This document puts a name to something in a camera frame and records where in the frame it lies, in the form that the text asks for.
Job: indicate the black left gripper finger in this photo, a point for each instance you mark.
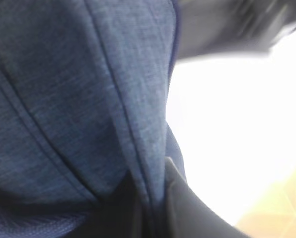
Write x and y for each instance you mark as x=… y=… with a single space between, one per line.
x=187 y=215

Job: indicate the navy blue lunch bag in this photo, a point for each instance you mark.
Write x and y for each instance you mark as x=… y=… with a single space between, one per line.
x=84 y=142

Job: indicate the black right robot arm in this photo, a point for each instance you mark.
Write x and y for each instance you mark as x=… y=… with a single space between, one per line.
x=233 y=26

